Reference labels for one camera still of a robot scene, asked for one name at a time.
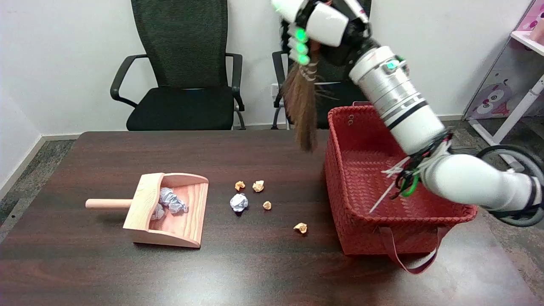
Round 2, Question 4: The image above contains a pink owl print shelf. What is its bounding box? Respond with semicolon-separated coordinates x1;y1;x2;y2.
462;0;544;120

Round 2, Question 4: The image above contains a large white crumpled paper ball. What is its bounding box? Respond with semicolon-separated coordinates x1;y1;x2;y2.
159;187;189;214

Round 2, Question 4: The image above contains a green robot cable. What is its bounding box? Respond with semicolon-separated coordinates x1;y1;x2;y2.
399;173;421;198

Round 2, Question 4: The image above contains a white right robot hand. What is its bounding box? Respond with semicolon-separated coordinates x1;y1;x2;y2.
272;0;380;67

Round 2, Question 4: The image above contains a black robot cable hose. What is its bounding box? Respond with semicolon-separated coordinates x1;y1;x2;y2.
476;144;544;227

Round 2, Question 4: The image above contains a wooden dustpan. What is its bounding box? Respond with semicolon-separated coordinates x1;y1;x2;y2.
85;172;210;248

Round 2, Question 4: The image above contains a red woven basket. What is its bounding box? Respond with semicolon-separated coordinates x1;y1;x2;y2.
324;102;478;275

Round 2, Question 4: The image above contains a white zip tie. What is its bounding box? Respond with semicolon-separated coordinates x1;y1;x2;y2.
369;155;411;213

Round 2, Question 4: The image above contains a white metal leg frame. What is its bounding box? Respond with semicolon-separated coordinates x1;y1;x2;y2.
469;74;544;173

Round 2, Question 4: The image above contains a black mesh office chair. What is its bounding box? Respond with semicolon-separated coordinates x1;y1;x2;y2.
110;0;246;131
272;0;372;130

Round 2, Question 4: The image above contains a brown straw hand broom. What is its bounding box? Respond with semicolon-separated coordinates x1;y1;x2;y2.
280;42;340;153

